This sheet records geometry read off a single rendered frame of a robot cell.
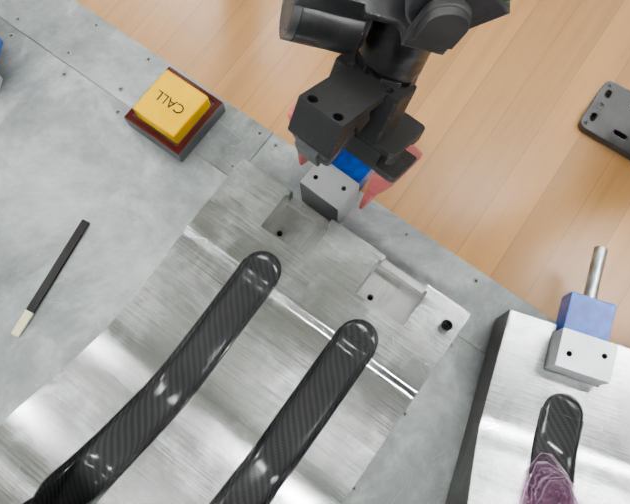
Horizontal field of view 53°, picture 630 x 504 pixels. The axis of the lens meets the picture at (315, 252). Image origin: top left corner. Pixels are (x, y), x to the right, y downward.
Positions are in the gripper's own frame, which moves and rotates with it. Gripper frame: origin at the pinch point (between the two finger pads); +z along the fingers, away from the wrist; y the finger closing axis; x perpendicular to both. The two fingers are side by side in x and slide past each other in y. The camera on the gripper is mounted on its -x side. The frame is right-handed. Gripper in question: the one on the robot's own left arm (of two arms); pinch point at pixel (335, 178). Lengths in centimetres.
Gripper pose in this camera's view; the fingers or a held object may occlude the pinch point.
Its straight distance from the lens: 66.0
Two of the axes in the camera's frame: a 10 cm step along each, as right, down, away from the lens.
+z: -2.9, 6.1, 7.4
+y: 7.8, 6.0, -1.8
